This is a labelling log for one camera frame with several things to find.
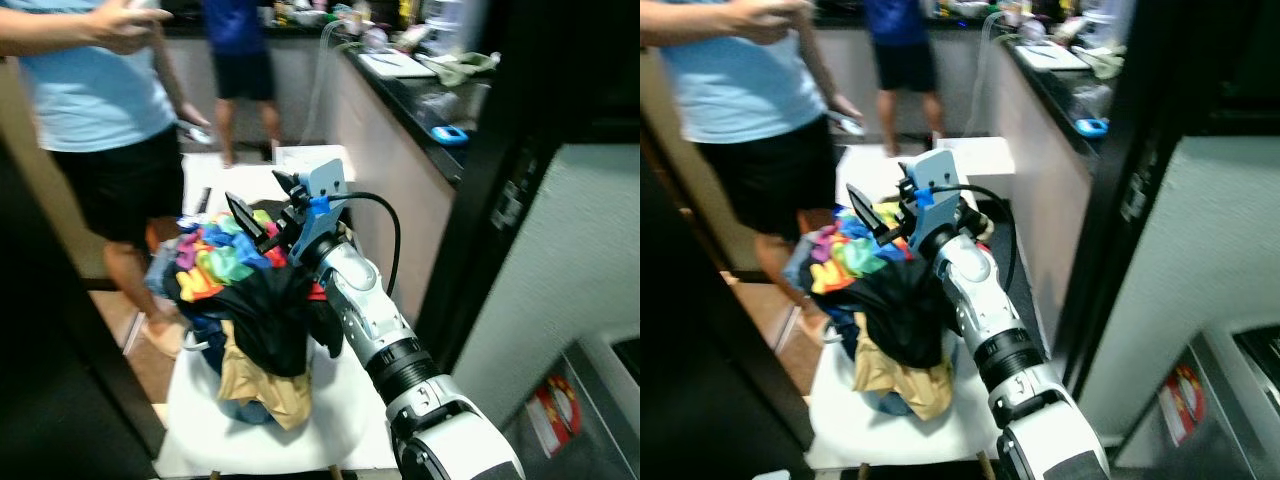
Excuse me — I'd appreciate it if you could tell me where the rainbow coloured garment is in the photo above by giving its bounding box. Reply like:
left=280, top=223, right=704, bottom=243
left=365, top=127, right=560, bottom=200
left=174, top=209, right=293, bottom=303
left=808, top=202, right=907, bottom=297

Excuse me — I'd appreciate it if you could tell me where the black garment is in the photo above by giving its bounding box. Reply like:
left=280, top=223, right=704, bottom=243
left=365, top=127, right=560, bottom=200
left=164, top=264, right=347, bottom=380
left=834, top=257, right=967, bottom=370

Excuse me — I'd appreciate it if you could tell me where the pale green cloth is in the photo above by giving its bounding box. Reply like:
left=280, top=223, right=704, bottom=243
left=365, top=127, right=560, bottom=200
left=419, top=51, right=502, bottom=87
left=1079, top=44, right=1127, bottom=80

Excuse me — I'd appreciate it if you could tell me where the white board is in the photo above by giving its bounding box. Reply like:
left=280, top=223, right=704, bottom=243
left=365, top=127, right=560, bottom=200
left=1011, top=41, right=1092, bottom=72
left=357, top=49, right=437, bottom=80

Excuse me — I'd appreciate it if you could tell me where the white table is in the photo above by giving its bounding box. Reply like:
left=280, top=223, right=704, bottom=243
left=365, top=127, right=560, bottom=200
left=154, top=145, right=403, bottom=478
left=804, top=139, right=1017, bottom=472

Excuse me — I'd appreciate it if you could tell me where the clear hose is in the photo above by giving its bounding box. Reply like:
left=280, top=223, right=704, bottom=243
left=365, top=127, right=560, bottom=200
left=964, top=11, right=1012, bottom=137
left=299, top=18, right=362, bottom=147

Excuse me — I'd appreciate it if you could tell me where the person in light blue shirt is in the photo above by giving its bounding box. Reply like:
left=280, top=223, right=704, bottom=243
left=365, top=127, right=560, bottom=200
left=0, top=0, right=213, bottom=361
left=640, top=0, right=867, bottom=347

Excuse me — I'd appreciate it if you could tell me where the tan garment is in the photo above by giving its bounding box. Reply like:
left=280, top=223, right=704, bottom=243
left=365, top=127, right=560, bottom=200
left=851, top=311, right=954, bottom=422
left=217, top=320, right=314, bottom=432

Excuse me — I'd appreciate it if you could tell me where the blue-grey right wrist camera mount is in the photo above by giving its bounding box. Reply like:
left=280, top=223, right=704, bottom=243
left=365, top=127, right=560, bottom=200
left=290, top=158, right=349, bottom=263
left=904, top=149, right=963, bottom=251

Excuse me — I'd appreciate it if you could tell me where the black door frame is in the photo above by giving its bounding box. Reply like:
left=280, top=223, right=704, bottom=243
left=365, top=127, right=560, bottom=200
left=414, top=0, right=641, bottom=373
left=1054, top=0, right=1280, bottom=397

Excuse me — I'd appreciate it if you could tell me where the red white sticker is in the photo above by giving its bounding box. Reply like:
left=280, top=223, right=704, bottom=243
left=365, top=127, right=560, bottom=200
left=1159, top=362, right=1207, bottom=447
left=527, top=374, right=584, bottom=457

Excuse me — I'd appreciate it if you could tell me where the person in dark blue shirt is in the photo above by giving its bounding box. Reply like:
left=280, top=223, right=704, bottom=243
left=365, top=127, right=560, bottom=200
left=199, top=0, right=287, bottom=168
left=861, top=0, right=947, bottom=158

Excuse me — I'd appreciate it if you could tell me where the black topped counter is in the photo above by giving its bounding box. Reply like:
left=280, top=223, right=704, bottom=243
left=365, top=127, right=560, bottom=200
left=334, top=38, right=493, bottom=188
left=994, top=38, right=1117, bottom=163

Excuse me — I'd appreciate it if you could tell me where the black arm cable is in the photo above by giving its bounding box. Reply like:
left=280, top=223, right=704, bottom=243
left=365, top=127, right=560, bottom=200
left=338, top=191, right=403, bottom=297
left=935, top=183, right=1020, bottom=292

